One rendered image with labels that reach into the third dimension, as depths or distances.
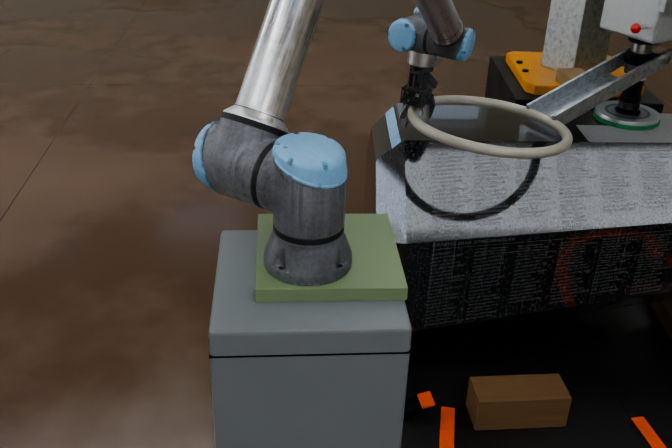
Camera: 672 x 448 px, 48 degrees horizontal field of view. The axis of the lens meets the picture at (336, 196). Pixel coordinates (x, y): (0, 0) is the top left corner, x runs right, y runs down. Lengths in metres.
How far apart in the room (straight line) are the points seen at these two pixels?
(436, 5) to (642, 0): 0.88
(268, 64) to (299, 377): 0.65
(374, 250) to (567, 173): 0.97
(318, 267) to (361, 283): 0.10
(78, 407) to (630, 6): 2.19
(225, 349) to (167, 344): 1.35
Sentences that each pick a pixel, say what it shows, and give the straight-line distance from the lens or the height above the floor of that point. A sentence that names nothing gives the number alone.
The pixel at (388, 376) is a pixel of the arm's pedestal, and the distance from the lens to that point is 1.57.
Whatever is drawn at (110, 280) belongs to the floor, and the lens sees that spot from 3.24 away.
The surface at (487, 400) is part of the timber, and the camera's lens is 2.46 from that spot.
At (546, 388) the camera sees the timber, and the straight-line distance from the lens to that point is 2.55.
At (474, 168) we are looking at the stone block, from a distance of 2.40.
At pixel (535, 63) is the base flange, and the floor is 0.78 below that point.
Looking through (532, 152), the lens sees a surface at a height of 0.94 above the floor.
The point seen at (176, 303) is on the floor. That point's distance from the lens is 3.05.
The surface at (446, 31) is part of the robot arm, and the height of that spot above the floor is 1.25.
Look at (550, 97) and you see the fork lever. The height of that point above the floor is 0.95.
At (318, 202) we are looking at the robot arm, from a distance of 1.47.
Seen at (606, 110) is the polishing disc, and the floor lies 0.85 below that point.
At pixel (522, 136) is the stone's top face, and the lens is 2.51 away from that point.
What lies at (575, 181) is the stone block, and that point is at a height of 0.73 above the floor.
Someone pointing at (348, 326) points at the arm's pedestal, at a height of 0.85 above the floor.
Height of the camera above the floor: 1.75
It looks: 27 degrees down
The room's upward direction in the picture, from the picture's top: 2 degrees clockwise
